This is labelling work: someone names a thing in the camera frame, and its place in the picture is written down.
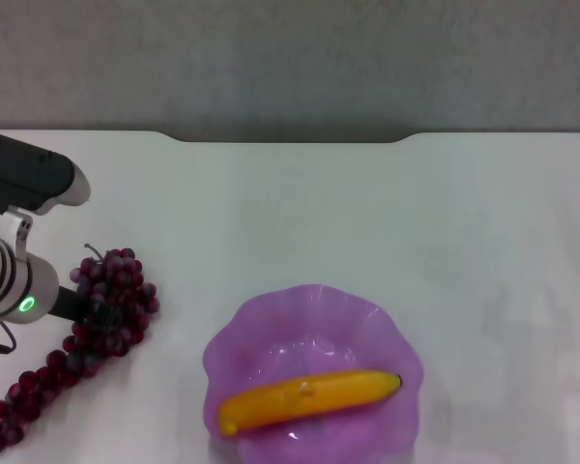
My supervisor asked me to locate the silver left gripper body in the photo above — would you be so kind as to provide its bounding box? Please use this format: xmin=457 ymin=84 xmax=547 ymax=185
xmin=0 ymin=230 xmax=60 ymax=325

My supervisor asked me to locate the purple grape bunch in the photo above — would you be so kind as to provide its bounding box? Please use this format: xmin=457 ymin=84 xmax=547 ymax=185
xmin=0 ymin=243 xmax=160 ymax=455

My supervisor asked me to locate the yellow banana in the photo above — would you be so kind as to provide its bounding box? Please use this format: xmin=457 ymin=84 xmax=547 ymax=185
xmin=217 ymin=368 xmax=402 ymax=438

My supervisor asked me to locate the purple wavy plastic bowl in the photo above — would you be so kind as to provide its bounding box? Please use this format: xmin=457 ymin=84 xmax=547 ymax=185
xmin=202 ymin=283 xmax=425 ymax=464

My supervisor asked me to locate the silver camera mount bracket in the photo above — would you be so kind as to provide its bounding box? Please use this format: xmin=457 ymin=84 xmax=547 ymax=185
xmin=0 ymin=204 xmax=34 ymax=262

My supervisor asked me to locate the black grey left wrist camera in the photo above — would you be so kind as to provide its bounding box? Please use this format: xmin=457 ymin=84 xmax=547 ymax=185
xmin=0 ymin=129 xmax=92 ymax=217

